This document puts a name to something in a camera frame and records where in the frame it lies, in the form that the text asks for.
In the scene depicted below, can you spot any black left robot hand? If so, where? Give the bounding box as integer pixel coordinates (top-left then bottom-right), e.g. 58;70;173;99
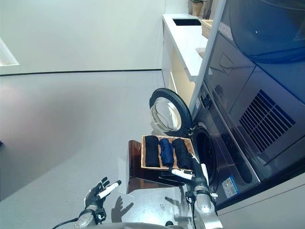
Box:
83;177;122;211

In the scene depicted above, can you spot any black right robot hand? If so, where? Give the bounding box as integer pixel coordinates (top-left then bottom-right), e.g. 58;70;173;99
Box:
168;152;209;186

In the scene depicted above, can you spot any blue garment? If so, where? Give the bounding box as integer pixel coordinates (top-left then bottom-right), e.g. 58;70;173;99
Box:
159;138;173;167

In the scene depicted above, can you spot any large black garment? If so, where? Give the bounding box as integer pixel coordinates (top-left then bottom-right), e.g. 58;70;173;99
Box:
144;135;160;167

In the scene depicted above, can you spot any rectangular wicker laundry basket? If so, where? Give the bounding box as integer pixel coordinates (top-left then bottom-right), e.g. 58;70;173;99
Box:
140;135;195;171

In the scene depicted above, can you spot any dark brown glossy stool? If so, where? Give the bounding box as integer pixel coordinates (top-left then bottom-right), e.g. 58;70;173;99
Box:
126;140;191;194

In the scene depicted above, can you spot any grey robot torso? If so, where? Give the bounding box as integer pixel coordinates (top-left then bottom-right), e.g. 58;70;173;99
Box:
119;221;172;229

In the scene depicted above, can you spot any round glass washer door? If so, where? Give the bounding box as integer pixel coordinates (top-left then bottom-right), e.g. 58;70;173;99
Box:
149;87;193;133

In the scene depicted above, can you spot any small wicker storage basket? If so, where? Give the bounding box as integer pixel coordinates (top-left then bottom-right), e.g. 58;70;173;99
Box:
201;19;214;38

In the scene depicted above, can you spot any potted plant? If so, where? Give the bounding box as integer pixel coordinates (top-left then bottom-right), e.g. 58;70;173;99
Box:
188;0;208;17

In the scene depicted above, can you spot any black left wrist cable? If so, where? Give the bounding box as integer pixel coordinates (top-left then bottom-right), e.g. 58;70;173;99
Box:
53;211;79;229

